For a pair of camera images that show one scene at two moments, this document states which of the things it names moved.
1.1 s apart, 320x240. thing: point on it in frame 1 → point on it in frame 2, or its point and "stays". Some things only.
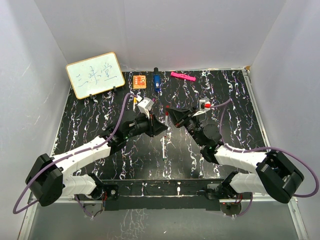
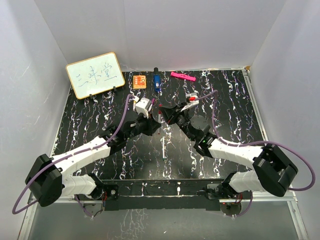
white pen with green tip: [163, 152] stays
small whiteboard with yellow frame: [95, 75] stays
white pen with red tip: [166, 122] → [159, 120]
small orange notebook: [139, 82] stays
